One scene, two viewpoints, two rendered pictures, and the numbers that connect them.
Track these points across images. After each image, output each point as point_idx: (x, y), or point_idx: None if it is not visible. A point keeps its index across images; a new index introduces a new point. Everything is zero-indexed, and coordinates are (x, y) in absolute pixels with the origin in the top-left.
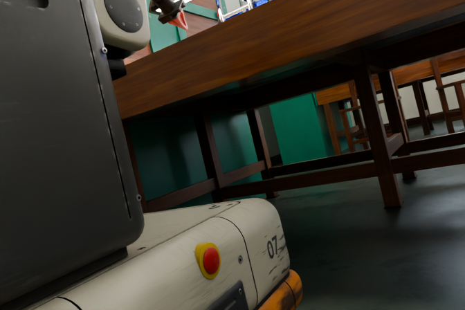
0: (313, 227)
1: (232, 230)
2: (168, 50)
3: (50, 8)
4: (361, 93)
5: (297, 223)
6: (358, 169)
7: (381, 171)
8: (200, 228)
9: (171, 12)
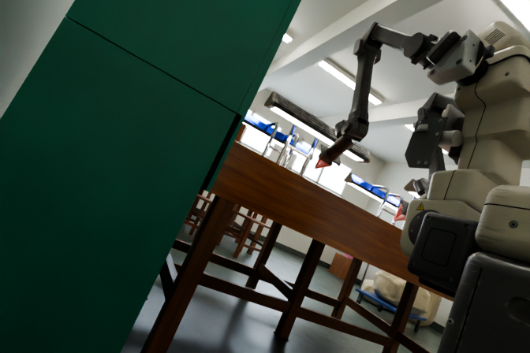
0: (252, 346)
1: None
2: (331, 196)
3: None
4: (314, 258)
5: (228, 331)
6: (279, 303)
7: (292, 312)
8: None
9: (335, 161)
